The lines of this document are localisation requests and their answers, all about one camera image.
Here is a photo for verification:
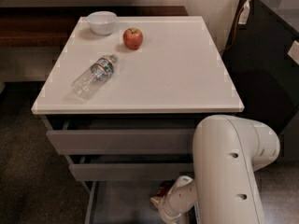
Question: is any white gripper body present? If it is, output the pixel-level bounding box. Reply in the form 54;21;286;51
158;175;197;224

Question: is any dark wooden shelf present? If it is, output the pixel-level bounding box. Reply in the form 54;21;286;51
0;6;188;47

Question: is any red apple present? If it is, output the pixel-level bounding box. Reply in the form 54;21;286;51
122;28;143;50

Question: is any white bowl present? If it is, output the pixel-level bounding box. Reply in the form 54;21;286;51
87;11;117;35

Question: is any grey middle drawer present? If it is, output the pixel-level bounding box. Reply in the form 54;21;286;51
69;154;193;181

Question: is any red coke can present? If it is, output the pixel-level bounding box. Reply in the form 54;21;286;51
157;180;175;197

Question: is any white counter top cabinet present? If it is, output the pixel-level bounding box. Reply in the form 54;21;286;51
31;15;245;185

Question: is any grey bottom drawer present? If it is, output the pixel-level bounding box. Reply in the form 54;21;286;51
85;180;199;224

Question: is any orange cable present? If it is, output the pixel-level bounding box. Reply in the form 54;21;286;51
219;0;299;56

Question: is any black side cabinet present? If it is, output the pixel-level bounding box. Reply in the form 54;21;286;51
221;0;299;163

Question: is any grey top drawer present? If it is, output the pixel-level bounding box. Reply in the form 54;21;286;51
47;119;196;155

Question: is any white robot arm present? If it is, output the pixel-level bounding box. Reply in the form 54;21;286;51
151;115;280;224

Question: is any white wall outlet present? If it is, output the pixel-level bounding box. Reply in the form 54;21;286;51
288;41;299;65

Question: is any clear plastic water bottle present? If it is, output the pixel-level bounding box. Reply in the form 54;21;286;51
72;54;119;99

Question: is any grey drawer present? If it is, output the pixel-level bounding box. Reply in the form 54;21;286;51
47;119;196;155
69;154;193;181
85;180;199;224

